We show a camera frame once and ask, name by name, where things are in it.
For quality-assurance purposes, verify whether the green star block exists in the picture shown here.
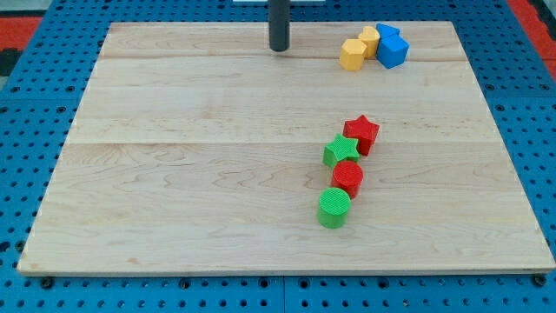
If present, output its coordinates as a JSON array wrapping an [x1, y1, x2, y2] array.
[[322, 133, 360, 169]]

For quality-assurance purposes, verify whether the red cylinder block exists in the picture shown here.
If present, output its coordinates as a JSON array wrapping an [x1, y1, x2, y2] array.
[[330, 161, 364, 199]]

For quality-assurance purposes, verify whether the green cylinder block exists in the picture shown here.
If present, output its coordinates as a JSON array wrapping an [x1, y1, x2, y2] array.
[[317, 187, 351, 229]]

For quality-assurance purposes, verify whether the wooden board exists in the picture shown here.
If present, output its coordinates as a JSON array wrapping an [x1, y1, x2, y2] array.
[[17, 22, 555, 276]]

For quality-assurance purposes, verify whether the red star block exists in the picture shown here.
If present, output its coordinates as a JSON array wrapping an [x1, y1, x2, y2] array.
[[342, 115, 381, 157]]

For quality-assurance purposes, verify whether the yellow hexagon block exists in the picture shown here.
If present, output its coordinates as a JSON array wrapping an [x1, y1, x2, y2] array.
[[339, 39, 367, 71]]

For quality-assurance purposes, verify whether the yellow heart block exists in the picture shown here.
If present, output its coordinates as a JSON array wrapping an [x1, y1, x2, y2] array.
[[358, 26, 381, 59]]

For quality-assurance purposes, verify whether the blue cube block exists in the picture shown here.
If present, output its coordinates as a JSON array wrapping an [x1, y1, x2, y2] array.
[[376, 35, 410, 69]]

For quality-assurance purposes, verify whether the blue triangle block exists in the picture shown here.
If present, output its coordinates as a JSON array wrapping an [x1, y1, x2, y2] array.
[[376, 23, 400, 38]]

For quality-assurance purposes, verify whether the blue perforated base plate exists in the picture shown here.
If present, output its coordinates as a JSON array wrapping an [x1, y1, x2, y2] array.
[[1, 1, 555, 312]]

